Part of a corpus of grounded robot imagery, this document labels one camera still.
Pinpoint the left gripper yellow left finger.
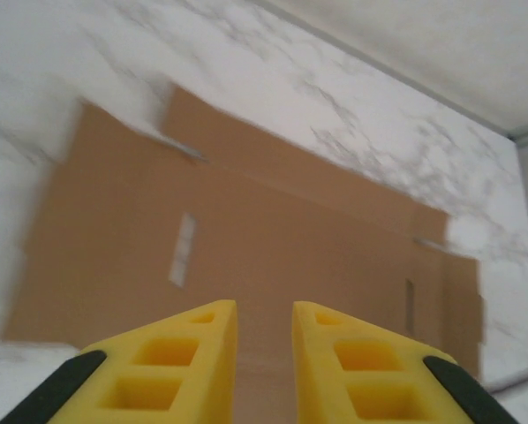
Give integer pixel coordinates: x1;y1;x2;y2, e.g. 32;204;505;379
1;299;238;424

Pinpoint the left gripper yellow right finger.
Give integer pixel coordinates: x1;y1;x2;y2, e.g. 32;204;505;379
292;300;519;424

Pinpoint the brown cardboard paper box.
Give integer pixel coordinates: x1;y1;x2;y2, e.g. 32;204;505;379
0;86;488;424

